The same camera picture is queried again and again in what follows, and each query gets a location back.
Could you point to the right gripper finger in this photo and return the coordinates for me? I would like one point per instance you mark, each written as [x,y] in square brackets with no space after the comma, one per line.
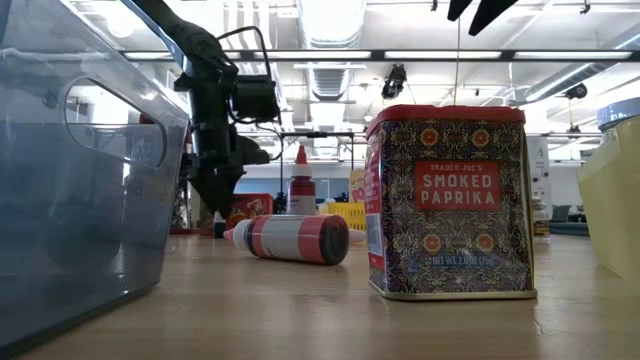
[457,6]
[492,10]

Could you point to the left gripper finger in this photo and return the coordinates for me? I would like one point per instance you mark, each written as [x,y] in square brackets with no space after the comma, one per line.
[215,187]

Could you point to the red printed carton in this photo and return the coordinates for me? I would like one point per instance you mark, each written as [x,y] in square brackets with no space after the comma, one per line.
[250,210]

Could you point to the small dark dropper bottle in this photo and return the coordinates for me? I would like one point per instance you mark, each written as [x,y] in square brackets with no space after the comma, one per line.
[219,229]

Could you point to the glass jar with white lid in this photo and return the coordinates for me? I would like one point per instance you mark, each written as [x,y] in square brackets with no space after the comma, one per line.
[622,112]

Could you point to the red smoked paprika tin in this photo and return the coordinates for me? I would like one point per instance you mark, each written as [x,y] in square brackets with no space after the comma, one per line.
[450,225]

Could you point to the yellow translucent plastic bin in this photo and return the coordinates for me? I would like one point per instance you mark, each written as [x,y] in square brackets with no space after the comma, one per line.
[615,210]

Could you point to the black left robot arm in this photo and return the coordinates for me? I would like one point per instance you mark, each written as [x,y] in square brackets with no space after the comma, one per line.
[195,42]

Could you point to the red bottle with conical cap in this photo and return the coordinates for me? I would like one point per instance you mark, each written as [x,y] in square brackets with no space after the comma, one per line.
[301,192]

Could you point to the red bottle with white label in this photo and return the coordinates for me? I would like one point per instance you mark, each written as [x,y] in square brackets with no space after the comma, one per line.
[295,240]

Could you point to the black overhead light bar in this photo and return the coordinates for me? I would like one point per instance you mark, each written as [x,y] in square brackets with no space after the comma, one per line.
[375,55]

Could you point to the black ceiling spotlight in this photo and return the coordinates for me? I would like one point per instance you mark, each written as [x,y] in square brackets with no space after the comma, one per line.
[577,91]
[394,82]

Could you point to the yellow mesh basket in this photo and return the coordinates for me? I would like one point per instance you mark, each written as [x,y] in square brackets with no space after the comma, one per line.
[345,215]

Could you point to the grey translucent plastic bin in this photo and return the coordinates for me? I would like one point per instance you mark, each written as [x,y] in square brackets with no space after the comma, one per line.
[75,225]

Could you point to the small orange dropper bottle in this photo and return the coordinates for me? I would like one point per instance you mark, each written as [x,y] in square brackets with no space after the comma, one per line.
[357,236]

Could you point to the dark blue sofa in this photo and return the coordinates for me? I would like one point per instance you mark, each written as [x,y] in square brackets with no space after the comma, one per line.
[570,229]

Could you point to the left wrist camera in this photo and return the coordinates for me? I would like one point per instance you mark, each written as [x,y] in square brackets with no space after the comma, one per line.
[255,98]

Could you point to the black gantry frame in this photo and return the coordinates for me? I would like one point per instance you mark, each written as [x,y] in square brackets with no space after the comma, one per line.
[317,134]

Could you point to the silver ceiling duct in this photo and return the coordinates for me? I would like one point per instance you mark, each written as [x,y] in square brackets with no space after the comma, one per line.
[330,82]

